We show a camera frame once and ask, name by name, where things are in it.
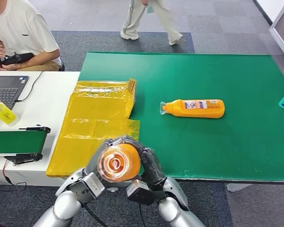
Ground person's left hand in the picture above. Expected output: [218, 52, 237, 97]
[0, 61, 23, 71]

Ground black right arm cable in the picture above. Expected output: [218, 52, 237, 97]
[138, 203, 147, 227]

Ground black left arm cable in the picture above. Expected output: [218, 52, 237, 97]
[81, 203, 110, 227]

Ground black remote controller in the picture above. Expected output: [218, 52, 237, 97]
[0, 52, 35, 66]

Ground orange plastic bottle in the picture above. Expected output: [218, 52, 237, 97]
[160, 99, 225, 119]
[97, 143, 141, 183]

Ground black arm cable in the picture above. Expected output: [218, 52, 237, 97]
[138, 203, 147, 227]
[81, 203, 110, 227]

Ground black laptop cable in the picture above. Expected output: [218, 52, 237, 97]
[14, 71, 43, 104]

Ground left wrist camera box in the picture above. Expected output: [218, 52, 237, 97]
[70, 172, 105, 204]

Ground person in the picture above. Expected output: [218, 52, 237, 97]
[120, 0, 184, 46]
[0, 0, 62, 72]

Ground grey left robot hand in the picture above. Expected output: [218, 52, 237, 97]
[85, 137, 124, 178]

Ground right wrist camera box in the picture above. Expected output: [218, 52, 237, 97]
[126, 179, 166, 207]

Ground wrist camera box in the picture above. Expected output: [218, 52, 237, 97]
[70, 172, 105, 204]
[126, 179, 166, 207]

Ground yellow plastic sheet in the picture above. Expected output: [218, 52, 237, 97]
[45, 78, 141, 179]

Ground clear bottle yellow label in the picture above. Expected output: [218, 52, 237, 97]
[0, 96, 18, 127]

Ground small green conveyor belt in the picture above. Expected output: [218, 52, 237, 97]
[0, 125, 52, 166]

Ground green table mat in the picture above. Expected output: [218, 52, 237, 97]
[78, 52, 284, 183]

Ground red and black wire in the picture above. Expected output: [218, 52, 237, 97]
[0, 159, 27, 192]

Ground grey laptop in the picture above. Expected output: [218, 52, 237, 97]
[0, 75, 30, 111]

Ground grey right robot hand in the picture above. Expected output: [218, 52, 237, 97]
[122, 136, 166, 189]

